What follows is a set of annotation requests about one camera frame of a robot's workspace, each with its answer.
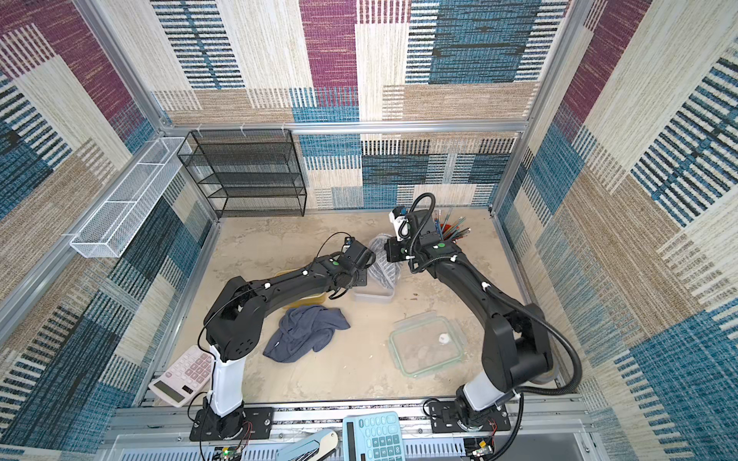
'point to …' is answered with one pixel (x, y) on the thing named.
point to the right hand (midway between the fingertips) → (391, 249)
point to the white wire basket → (113, 226)
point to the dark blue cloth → (304, 329)
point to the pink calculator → (184, 377)
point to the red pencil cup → (450, 230)
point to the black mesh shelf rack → (246, 172)
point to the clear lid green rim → (424, 344)
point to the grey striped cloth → (382, 271)
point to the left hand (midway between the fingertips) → (361, 274)
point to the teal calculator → (372, 437)
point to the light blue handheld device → (312, 448)
